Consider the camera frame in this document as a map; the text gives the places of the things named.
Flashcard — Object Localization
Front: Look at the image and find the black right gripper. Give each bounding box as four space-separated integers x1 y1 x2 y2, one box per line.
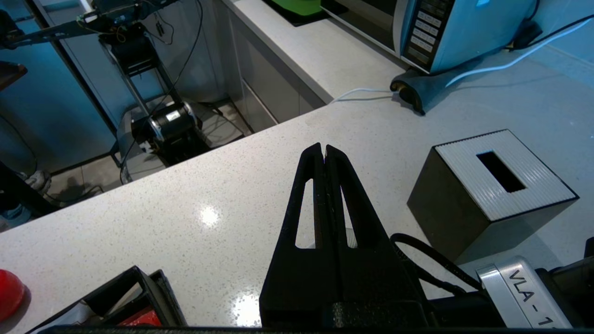
325 144 507 328

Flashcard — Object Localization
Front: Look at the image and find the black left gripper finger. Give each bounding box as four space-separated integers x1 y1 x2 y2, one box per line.
258 142 337 328

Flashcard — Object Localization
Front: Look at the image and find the black tissue box white lid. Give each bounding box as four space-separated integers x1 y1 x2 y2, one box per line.
407 129 580 263

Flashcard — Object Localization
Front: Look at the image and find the black compartment organizer box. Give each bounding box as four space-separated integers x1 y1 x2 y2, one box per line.
28 265 187 328

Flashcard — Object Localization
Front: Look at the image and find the red coffee sachet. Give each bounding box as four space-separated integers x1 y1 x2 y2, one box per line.
118 308 164 328

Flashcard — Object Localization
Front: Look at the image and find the grey cloth towel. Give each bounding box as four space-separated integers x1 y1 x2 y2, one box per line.
389 69 470 116

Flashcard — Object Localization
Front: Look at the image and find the white kitchen cabinet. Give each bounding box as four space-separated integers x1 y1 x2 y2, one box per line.
222 0 326 136

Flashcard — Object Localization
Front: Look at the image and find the black teleoperation rig stand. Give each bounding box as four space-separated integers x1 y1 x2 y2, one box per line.
0 0 206 184

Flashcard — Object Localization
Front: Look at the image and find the silver microwave oven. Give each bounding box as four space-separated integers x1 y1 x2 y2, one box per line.
320 0 535 75

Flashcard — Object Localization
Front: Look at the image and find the green plastic tray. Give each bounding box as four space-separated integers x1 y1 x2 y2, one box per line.
264 0 349 27

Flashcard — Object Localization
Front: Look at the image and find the red tomato-shaped timer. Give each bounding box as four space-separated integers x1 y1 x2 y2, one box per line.
0 269 26 323

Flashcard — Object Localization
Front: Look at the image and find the brown wooden desk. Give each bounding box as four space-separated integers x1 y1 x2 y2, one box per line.
0 61 28 91

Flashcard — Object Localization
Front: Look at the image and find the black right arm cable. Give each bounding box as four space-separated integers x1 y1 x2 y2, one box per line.
389 233 484 298

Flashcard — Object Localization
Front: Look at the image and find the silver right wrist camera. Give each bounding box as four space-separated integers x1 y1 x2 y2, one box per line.
477 256 575 329

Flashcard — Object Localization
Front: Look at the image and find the white power cable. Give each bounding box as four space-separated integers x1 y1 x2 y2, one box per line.
331 18 594 104

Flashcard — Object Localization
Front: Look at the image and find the black power cable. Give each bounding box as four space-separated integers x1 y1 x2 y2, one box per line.
508 0 594 50

